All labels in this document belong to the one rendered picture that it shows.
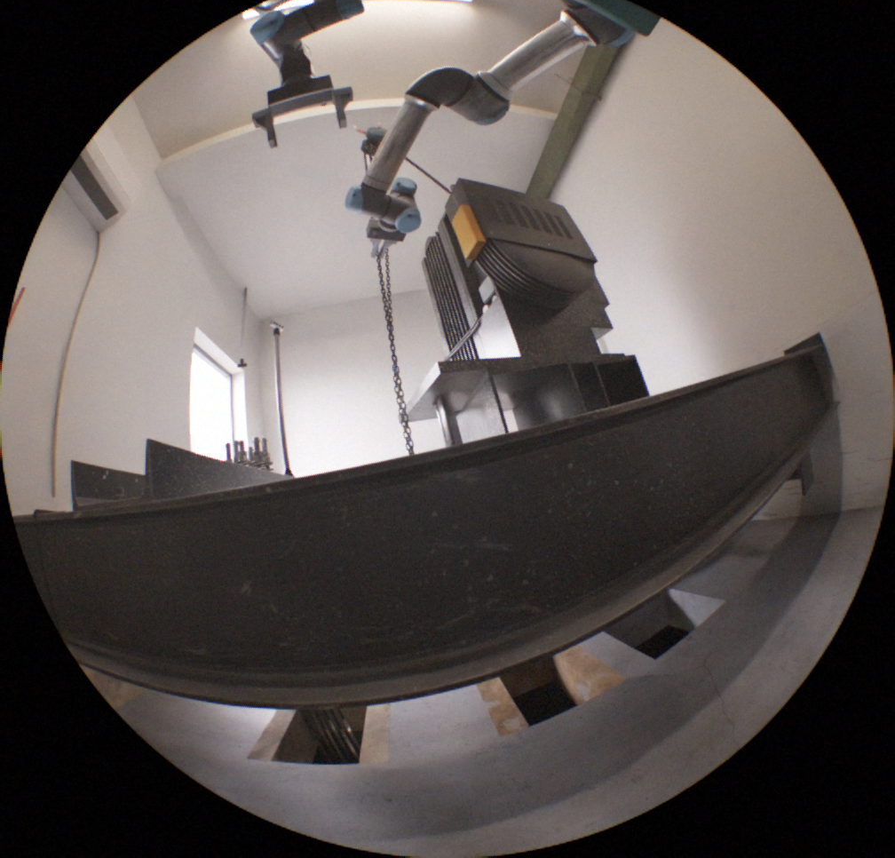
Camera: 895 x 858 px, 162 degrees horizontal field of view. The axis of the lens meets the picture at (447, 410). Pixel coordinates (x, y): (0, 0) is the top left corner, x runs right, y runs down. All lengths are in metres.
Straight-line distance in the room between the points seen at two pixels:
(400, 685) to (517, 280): 0.88
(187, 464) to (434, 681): 0.40
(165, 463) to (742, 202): 1.94
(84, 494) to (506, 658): 0.60
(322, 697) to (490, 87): 1.12
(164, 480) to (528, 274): 0.86
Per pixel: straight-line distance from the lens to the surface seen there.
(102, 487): 0.60
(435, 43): 2.35
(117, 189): 1.88
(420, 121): 0.88
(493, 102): 0.92
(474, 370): 0.76
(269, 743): 1.07
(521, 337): 0.88
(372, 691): 0.38
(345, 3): 0.80
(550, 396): 0.99
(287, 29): 0.80
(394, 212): 0.92
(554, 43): 0.89
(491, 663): 0.37
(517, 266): 0.88
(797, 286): 1.59
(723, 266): 1.74
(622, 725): 0.83
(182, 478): 0.47
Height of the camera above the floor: 0.62
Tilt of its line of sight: 13 degrees up
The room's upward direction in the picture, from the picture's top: 14 degrees counter-clockwise
